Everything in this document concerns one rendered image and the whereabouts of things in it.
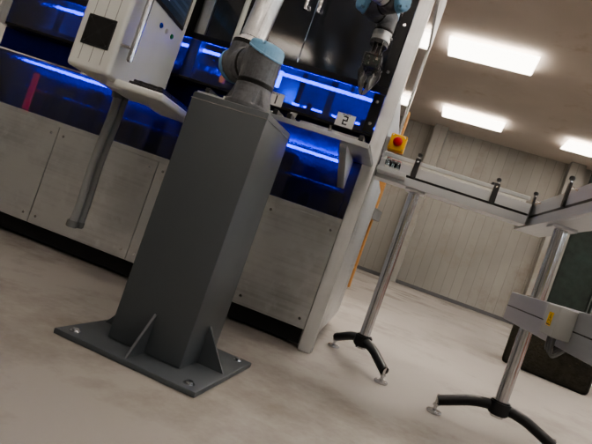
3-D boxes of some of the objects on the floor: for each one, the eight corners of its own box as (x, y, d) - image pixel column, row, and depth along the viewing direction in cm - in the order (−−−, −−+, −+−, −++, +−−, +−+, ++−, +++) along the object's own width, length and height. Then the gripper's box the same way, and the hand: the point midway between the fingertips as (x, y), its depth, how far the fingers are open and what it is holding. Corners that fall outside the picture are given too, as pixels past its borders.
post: (299, 346, 240) (454, -93, 241) (312, 351, 239) (467, -91, 240) (297, 349, 234) (455, -103, 235) (309, 354, 233) (469, -100, 233)
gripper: (367, 34, 205) (349, 86, 205) (390, 41, 204) (372, 93, 204) (368, 43, 214) (350, 93, 214) (390, 50, 212) (372, 99, 212)
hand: (362, 92), depth 211 cm, fingers closed
